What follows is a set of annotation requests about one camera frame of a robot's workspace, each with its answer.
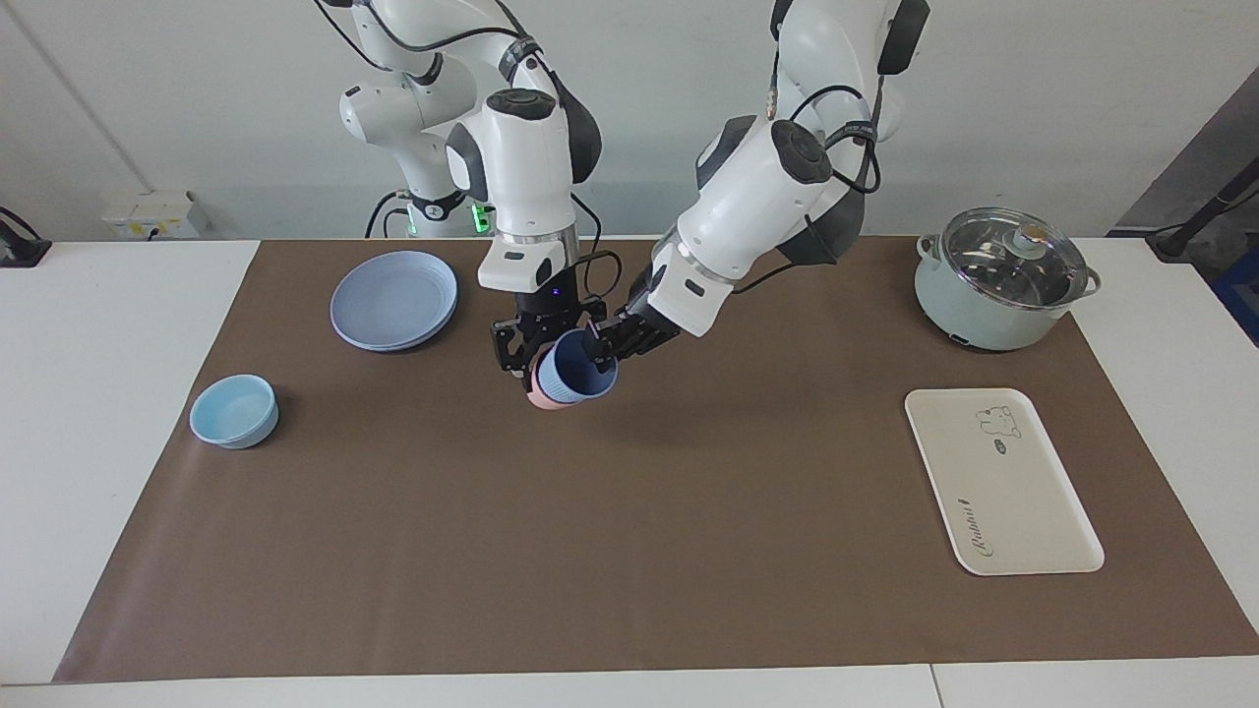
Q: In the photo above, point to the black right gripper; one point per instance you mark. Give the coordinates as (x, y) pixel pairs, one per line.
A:
(546, 310)

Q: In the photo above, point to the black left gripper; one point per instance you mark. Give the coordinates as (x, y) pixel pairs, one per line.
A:
(644, 324)

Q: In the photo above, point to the blue ribbed cup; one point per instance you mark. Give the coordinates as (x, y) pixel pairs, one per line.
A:
(580, 379)

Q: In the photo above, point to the pink cup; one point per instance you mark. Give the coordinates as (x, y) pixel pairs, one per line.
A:
(543, 393)

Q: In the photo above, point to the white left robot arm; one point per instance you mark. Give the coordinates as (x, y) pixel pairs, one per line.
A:
(777, 197)

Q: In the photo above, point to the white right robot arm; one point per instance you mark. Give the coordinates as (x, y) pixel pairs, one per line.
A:
(521, 157)

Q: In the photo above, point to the cream tray with rabbit print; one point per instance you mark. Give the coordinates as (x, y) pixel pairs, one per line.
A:
(1003, 492)

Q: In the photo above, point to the pale blue plate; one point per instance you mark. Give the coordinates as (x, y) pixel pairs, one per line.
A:
(393, 300)

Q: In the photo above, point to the brown paper table mat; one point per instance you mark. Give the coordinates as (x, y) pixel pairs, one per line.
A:
(639, 511)

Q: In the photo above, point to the light blue bowl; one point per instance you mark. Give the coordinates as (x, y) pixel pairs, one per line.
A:
(234, 413)

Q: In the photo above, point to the pale green electric pot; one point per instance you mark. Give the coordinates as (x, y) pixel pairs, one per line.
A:
(984, 324)

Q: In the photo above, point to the glass pot lid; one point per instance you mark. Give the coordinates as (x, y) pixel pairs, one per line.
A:
(1013, 261)

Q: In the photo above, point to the black desk clamp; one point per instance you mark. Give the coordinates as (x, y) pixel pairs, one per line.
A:
(20, 246)

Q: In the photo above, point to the black stand leg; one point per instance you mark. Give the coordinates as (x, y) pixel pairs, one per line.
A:
(1205, 211)

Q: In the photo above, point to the blue box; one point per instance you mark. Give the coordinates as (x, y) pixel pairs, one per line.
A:
(1241, 295)

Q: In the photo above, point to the white wall socket box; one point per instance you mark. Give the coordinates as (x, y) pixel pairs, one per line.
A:
(148, 214)

